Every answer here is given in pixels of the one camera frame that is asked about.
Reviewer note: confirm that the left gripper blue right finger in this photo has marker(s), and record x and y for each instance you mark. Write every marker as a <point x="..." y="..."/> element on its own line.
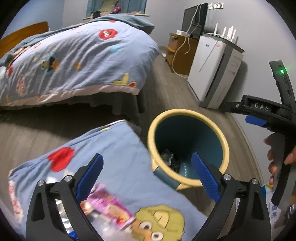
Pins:
<point x="209" y="176"/>

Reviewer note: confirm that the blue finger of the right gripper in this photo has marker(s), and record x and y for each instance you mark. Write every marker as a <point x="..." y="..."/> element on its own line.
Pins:
<point x="255" y="121"/>

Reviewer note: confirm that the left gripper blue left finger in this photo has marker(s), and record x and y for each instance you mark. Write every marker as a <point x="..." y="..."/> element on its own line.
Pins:
<point x="86" y="177"/>

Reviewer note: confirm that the purple snack wrapper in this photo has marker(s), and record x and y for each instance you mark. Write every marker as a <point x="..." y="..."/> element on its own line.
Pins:
<point x="107" y="205"/>

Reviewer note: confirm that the teal yellow-rimmed trash bin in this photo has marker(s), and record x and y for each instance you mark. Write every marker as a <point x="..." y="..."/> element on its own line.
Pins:
<point x="174" y="136"/>

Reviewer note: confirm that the right human hand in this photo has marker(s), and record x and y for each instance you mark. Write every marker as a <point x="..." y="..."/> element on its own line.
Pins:
<point x="290" y="159"/>

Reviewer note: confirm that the blue cartoon pillow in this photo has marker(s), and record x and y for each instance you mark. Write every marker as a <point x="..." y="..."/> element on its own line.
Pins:
<point x="160" y="212"/>

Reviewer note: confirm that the white grey air purifier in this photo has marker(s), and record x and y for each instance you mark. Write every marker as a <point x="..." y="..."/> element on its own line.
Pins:
<point x="215" y="65"/>

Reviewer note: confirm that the strawberry printed carton box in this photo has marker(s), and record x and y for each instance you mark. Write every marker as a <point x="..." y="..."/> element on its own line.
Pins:
<point x="276" y="215"/>

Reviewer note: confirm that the white wifi router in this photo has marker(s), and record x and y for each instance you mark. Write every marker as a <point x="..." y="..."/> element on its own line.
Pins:
<point x="227" y="33"/>

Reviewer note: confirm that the wooden side cabinet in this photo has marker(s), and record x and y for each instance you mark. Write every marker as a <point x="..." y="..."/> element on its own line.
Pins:
<point x="180" y="60"/>

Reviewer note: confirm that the black monitor screen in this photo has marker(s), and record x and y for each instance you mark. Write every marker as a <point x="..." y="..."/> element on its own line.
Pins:
<point x="194" y="20"/>

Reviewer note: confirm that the blue cartoon quilt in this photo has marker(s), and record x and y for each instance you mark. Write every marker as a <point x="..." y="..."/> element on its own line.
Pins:
<point x="112" y="53"/>

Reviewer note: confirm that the wooden bed headboard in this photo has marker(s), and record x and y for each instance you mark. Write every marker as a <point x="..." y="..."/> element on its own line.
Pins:
<point x="11" y="40"/>

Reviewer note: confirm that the teal window curtain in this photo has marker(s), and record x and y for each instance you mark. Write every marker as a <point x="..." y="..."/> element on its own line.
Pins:
<point x="121" y="6"/>

